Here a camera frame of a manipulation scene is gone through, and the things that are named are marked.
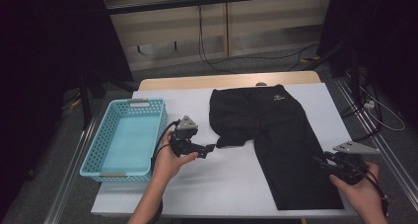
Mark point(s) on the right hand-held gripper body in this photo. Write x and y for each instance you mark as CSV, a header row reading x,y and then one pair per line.
x,y
350,168

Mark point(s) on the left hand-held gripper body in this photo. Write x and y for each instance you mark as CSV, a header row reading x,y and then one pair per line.
x,y
185,145

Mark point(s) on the black pants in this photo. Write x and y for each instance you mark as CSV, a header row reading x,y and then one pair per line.
x,y
282,145

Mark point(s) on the light blue plastic basket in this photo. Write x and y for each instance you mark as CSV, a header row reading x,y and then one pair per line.
x,y
131,138

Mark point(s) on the person's left hand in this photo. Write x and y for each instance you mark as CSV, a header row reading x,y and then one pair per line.
x,y
167,163

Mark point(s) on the person's right hand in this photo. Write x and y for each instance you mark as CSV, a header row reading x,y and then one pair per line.
x,y
364,197

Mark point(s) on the white power adapter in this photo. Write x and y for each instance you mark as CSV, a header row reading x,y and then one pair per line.
x,y
369,104

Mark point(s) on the dark round table grommet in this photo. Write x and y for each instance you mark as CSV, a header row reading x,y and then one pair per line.
x,y
261,83

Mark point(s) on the black metal stand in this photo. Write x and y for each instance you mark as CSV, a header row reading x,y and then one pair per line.
x,y
355,72

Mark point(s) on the yellow tape piece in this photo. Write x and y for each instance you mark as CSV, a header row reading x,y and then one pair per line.
x,y
310,58
76,102

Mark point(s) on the black tripod stand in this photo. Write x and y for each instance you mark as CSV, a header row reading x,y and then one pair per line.
x,y
85,102

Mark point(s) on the beige wooden cabinet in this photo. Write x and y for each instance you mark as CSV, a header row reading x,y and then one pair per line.
x,y
269,26

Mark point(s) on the dark curtain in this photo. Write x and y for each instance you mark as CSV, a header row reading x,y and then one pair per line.
x,y
39,53
387,36

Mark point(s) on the aluminium floor rail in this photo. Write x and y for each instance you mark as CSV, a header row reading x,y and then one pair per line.
x,y
70,171
378,135

